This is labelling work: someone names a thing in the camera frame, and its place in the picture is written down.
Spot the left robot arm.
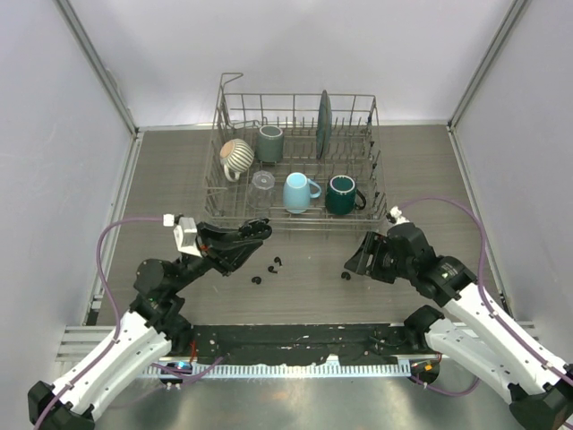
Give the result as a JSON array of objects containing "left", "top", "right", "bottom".
[{"left": 28, "top": 214, "right": 272, "bottom": 429}]

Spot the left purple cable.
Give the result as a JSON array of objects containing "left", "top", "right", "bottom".
[{"left": 33, "top": 213, "right": 225, "bottom": 430}]

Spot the black earbud charging case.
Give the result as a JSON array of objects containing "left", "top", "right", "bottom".
[{"left": 238, "top": 218, "right": 272, "bottom": 241}]

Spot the light blue mug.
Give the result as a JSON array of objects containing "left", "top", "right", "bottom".
[{"left": 283, "top": 172, "right": 322, "bottom": 214}]

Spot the dark teal plate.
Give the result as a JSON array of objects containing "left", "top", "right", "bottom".
[{"left": 316, "top": 90, "right": 332, "bottom": 159}]

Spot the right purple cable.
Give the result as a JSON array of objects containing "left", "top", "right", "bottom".
[{"left": 398, "top": 196, "right": 573, "bottom": 396}]

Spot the grey ceramic cup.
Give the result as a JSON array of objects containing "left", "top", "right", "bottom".
[{"left": 255, "top": 125, "right": 284, "bottom": 163}]

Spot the striped beige mug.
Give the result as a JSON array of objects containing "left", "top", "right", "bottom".
[{"left": 219, "top": 139, "right": 254, "bottom": 182}]

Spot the clear drinking glass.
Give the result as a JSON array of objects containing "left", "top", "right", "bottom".
[{"left": 247, "top": 170, "right": 276, "bottom": 210}]

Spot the dark green mug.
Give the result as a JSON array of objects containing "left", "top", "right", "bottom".
[{"left": 325, "top": 175, "right": 366, "bottom": 216}]

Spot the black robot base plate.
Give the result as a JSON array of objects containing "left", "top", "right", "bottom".
[{"left": 171, "top": 323, "right": 437, "bottom": 366}]

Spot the purple cable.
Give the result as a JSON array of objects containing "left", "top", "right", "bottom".
[
  {"left": 33, "top": 213, "right": 225, "bottom": 430},
  {"left": 398, "top": 196, "right": 573, "bottom": 396}
]

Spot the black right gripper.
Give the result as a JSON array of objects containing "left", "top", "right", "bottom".
[{"left": 345, "top": 232, "right": 415, "bottom": 285}]

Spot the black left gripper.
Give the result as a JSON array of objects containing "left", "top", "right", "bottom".
[{"left": 169, "top": 221, "right": 262, "bottom": 294}]

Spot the grey wire dish rack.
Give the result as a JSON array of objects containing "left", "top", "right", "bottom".
[{"left": 203, "top": 73, "right": 387, "bottom": 231}]

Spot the white slotted cable duct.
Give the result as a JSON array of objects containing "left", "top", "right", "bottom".
[{"left": 142, "top": 360, "right": 413, "bottom": 380}]

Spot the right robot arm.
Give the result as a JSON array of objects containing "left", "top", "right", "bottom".
[{"left": 345, "top": 222, "right": 572, "bottom": 429}]

